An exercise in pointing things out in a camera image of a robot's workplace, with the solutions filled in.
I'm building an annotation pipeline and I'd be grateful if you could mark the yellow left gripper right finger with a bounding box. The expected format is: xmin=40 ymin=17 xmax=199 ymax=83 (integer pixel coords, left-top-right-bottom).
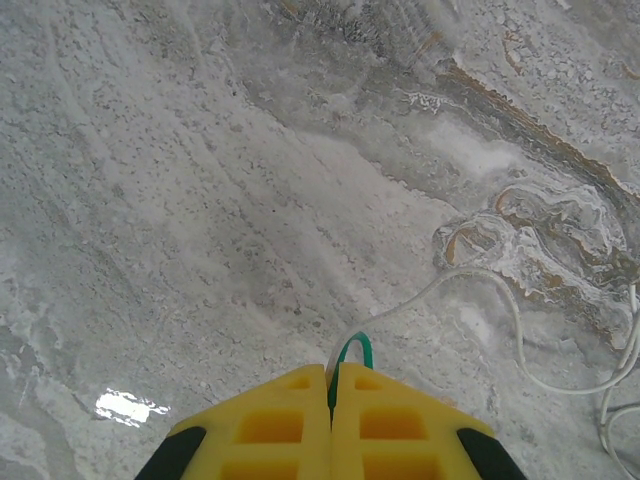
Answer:
xmin=329 ymin=362 xmax=529 ymax=480

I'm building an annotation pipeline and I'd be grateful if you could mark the thin green cable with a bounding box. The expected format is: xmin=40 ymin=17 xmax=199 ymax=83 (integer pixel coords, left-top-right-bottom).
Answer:
xmin=325 ymin=332 xmax=375 ymax=411

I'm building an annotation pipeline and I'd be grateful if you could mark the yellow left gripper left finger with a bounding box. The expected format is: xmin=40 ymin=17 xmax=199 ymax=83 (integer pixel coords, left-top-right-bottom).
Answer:
xmin=134 ymin=363 xmax=332 ymax=480

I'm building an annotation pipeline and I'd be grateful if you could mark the thin white cable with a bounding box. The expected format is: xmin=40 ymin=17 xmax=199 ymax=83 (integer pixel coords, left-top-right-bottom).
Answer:
xmin=357 ymin=267 xmax=640 ymax=480

